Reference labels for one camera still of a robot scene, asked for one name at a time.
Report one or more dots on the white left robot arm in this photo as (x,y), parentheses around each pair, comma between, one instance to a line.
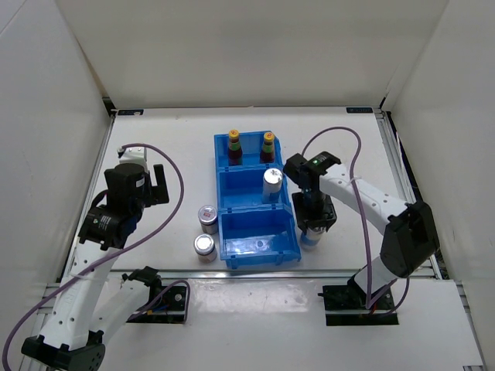
(75,335)

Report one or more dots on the silver blue shaker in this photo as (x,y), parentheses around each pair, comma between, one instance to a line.
(310,238)
(272,185)

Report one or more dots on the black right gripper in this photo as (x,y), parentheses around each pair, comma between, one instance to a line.
(328,214)

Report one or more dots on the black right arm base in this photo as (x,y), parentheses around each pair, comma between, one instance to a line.
(344,307)

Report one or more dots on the blue storage bin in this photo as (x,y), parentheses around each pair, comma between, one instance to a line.
(239,188)
(251,144)
(257,236)

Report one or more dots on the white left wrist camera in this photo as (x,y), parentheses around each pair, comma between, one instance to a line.
(134,155)

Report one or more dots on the aluminium frame rail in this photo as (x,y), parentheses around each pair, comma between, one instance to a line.
(407,185)

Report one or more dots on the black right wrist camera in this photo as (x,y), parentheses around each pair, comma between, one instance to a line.
(295,169)

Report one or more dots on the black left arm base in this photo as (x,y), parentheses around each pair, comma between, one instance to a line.
(167,305)

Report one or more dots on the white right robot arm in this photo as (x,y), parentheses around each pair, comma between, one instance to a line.
(408,229)

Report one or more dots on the blue far storage bin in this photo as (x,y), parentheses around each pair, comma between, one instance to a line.
(251,144)

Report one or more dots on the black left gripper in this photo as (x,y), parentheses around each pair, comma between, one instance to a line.
(160,195)

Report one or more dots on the blue near storage bin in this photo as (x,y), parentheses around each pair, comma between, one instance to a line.
(257,236)

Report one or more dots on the blue middle storage bin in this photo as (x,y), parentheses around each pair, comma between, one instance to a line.
(239,188)

